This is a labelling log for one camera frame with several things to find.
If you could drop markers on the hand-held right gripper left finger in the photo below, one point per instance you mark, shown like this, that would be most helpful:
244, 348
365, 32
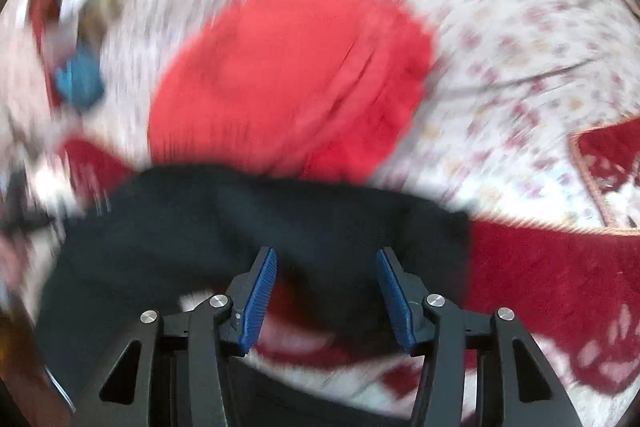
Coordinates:
259, 297

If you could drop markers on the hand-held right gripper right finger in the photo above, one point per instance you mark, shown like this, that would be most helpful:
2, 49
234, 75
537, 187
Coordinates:
395, 302

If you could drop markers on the black pants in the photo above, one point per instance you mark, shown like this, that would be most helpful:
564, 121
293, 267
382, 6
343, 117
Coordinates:
175, 227

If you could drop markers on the red patterned carpet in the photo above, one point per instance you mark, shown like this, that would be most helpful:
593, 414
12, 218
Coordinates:
540, 267

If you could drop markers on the red garment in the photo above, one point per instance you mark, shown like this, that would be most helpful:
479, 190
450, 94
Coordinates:
290, 72

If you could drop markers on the brown wooden furniture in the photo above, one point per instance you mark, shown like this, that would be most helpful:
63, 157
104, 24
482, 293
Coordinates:
22, 367

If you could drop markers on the blue object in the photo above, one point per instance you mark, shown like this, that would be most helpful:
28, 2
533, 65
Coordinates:
79, 79

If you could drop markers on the white floral bed sheet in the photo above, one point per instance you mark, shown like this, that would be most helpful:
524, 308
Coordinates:
500, 7

